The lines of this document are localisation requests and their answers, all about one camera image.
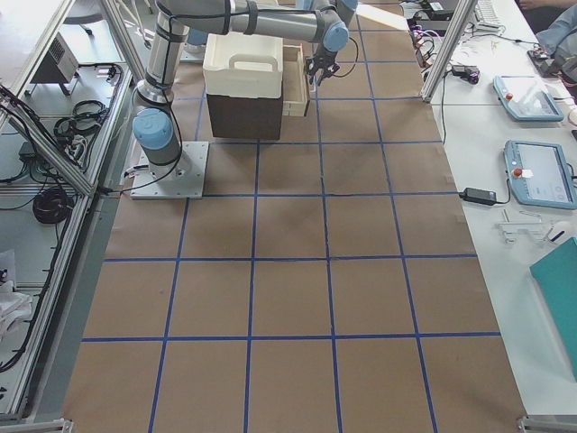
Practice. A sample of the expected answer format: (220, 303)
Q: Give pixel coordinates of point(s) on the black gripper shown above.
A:
(323, 61)

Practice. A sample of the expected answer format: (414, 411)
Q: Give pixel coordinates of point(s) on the wooden drawer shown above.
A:
(295, 88)

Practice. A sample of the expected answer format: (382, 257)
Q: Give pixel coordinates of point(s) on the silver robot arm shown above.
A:
(324, 23)

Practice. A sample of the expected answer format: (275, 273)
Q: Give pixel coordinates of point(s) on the cream plastic tray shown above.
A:
(248, 66)

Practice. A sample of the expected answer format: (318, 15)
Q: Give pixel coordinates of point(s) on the black power adapter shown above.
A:
(479, 196)

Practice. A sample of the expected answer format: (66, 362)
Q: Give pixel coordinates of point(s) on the blue teach pendant far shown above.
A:
(526, 99)

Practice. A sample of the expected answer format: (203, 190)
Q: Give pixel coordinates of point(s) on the blue teach pendant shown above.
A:
(538, 174)
(526, 99)

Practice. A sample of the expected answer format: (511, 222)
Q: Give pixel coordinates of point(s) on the blue teach pendant near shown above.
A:
(538, 174)

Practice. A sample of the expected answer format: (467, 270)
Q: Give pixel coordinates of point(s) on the grey electronics box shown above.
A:
(59, 64)

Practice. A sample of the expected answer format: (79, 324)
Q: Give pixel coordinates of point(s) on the aluminium frame post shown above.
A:
(452, 36)

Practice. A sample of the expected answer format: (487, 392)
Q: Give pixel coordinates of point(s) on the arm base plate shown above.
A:
(186, 180)

